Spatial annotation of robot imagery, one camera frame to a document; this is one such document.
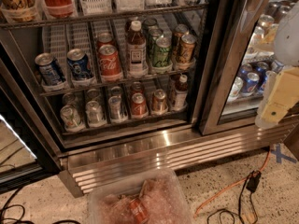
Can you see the brown gold can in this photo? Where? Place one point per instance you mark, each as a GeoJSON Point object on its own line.
{"type": "Point", "coordinates": [179, 31]}
{"type": "Point", "coordinates": [186, 48]}

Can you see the back red cola can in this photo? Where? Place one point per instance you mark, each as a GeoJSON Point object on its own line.
{"type": "Point", "coordinates": [104, 38]}

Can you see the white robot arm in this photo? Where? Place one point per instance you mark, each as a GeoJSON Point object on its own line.
{"type": "Point", "coordinates": [286, 42]}

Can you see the black power adapter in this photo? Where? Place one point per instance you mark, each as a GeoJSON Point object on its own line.
{"type": "Point", "coordinates": [254, 181]}

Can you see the blue silver can left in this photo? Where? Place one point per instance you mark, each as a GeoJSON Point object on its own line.
{"type": "Point", "coordinates": [49, 68]}

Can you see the front brown gold can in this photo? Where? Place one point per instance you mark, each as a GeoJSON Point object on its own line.
{"type": "Point", "coordinates": [186, 48]}

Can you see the blue pepsi can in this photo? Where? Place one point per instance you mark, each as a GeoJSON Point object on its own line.
{"type": "Point", "coordinates": [79, 65]}

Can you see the clear plastic bin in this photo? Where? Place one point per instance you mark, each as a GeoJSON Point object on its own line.
{"type": "Point", "coordinates": [158, 190]}

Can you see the fridge glass door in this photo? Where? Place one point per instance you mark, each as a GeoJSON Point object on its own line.
{"type": "Point", "coordinates": [246, 47]}

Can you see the green soda can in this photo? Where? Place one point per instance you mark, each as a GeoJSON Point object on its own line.
{"type": "Point", "coordinates": [161, 53]}
{"type": "Point", "coordinates": [149, 23]}
{"type": "Point", "coordinates": [153, 35]}

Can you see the front red cola can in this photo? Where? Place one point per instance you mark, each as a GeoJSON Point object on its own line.
{"type": "Point", "coordinates": [109, 60]}

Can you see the red cola can in bin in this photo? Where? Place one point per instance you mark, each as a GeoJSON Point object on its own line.
{"type": "Point", "coordinates": [139, 211]}

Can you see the brown tea bottle white cap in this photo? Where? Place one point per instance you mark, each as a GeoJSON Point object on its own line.
{"type": "Point", "coordinates": [136, 50]}

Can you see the back red can bottom shelf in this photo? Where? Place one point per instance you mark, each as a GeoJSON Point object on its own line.
{"type": "Point", "coordinates": [136, 87]}

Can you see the brown can bottom shelf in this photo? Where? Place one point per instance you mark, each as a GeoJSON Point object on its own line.
{"type": "Point", "coordinates": [158, 100]}

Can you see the white green can bottom left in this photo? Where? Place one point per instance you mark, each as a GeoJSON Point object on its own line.
{"type": "Point", "coordinates": [70, 116]}

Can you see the red can shelf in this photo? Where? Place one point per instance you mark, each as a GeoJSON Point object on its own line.
{"type": "Point", "coordinates": [136, 87]}
{"type": "Point", "coordinates": [138, 105]}

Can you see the large red cola can top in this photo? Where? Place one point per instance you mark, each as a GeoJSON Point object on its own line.
{"type": "Point", "coordinates": [59, 8]}

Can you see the back brown gold can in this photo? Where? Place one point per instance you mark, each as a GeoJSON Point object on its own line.
{"type": "Point", "coordinates": [179, 31]}

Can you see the blue pepsi can right fridge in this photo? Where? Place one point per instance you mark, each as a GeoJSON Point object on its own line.
{"type": "Point", "coordinates": [250, 82]}

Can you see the small bottle bottom right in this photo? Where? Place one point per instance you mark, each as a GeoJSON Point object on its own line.
{"type": "Point", "coordinates": [179, 93]}

